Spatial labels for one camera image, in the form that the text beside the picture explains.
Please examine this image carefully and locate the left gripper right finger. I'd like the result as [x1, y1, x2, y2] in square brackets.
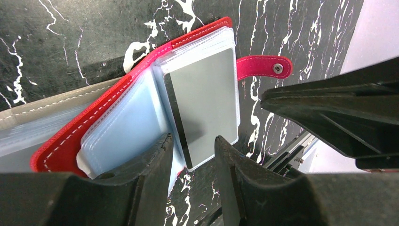
[215, 136, 399, 226]

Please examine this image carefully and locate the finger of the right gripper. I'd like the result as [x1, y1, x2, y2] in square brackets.
[261, 58, 399, 170]

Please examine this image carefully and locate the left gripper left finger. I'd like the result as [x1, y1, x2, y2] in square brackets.
[0, 134, 174, 226]

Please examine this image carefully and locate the grey credit card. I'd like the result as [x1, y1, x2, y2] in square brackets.
[160, 48, 240, 171]

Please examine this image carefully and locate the red leather card holder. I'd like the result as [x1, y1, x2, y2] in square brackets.
[30, 17, 293, 179]

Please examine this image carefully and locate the grey card holder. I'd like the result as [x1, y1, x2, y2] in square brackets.
[0, 79, 118, 173]

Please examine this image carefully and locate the aluminium rail frame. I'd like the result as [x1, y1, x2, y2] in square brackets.
[264, 131, 319, 178]

